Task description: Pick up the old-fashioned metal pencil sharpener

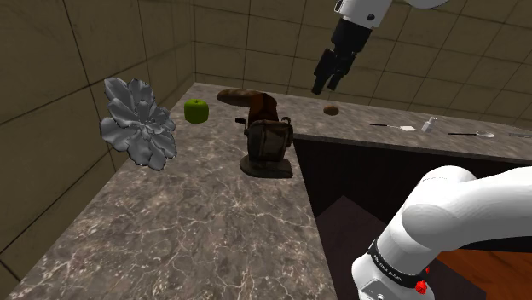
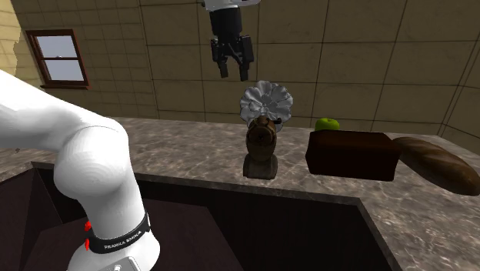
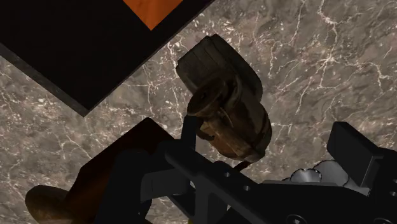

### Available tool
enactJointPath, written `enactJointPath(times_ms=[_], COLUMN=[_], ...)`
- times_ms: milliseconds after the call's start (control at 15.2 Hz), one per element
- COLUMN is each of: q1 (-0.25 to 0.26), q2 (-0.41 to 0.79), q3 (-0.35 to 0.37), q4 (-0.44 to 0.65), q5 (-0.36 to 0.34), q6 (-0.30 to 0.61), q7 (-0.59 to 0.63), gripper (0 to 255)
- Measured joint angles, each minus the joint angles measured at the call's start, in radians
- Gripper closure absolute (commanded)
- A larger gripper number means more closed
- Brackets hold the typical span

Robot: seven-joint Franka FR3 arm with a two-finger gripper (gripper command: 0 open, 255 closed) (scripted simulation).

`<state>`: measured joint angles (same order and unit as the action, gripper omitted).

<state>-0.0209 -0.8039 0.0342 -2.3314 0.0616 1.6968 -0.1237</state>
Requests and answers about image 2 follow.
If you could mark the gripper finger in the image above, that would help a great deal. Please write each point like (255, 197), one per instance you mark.
(244, 56)
(223, 63)

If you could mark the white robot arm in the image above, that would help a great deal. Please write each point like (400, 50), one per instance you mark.
(93, 165)

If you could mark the green apple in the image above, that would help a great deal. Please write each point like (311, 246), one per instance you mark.
(327, 124)

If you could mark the brown bear figure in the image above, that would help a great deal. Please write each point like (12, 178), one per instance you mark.
(261, 148)

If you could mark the silver flower ornament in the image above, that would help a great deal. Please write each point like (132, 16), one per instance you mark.
(267, 98)

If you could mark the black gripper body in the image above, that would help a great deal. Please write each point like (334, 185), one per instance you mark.
(225, 24)

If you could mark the brown framed window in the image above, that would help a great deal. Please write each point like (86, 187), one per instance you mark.
(60, 58)

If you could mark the dark brown box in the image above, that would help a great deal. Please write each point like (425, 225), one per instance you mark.
(350, 155)

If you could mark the brown baguette loaf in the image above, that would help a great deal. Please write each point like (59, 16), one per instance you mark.
(437, 163)

